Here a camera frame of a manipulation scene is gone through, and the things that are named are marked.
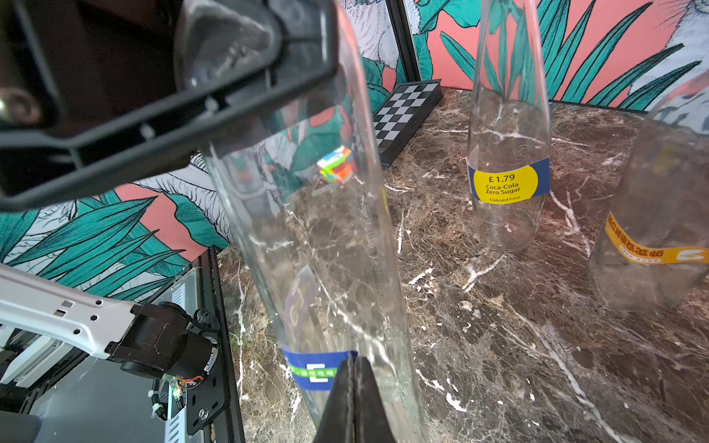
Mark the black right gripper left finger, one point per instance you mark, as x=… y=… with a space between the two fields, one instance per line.
x=337 y=421

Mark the black left frame post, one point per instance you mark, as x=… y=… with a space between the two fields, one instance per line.
x=402 y=34

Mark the black white chessboard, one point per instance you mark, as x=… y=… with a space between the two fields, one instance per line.
x=402 y=114

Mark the glass bottle yellow price label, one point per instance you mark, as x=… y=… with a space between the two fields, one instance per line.
x=509 y=142

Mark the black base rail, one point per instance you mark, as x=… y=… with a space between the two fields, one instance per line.
x=212 y=407

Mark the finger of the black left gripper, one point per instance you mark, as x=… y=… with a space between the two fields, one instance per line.
x=142 y=51

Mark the glass bottle blue label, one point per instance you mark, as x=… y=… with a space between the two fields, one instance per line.
x=322 y=255

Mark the colourful rubiks cube on table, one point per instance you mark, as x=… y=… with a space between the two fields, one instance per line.
x=338 y=166

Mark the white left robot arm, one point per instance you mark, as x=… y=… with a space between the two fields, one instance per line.
x=94 y=326

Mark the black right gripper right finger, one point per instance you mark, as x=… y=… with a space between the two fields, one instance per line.
x=370 y=422

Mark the white perforated cable tray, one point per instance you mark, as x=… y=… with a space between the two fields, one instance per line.
x=176 y=426

